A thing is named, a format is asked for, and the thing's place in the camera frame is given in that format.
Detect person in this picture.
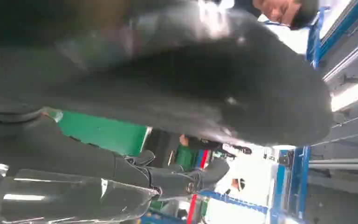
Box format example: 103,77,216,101
233,0,320,31
179,133,253,156

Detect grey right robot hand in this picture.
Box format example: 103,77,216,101
0,0,334,224

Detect green table mat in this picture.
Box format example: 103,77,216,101
54,109,151,157

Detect blue metal rack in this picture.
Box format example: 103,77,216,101
140,146,312,224
305,0,358,69

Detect ceiling light panel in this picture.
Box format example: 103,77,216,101
330,79,358,112

